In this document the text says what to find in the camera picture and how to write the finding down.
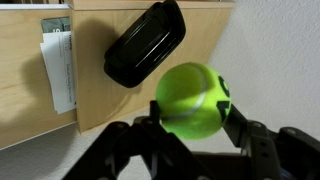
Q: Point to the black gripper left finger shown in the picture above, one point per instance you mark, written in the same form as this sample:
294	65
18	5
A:
156	150

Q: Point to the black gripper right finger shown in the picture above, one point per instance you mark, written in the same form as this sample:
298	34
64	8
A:
266	153

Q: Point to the green tennis ball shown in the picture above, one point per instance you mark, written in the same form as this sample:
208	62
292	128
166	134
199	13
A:
190	100

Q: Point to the black plastic dish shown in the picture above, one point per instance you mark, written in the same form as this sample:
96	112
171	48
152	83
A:
143	46

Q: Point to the light wooden nightstand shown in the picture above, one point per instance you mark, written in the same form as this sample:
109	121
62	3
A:
93	96

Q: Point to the white remote control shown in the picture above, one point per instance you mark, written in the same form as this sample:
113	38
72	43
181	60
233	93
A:
61	73

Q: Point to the grey green booklet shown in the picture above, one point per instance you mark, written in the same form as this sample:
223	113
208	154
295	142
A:
55	25

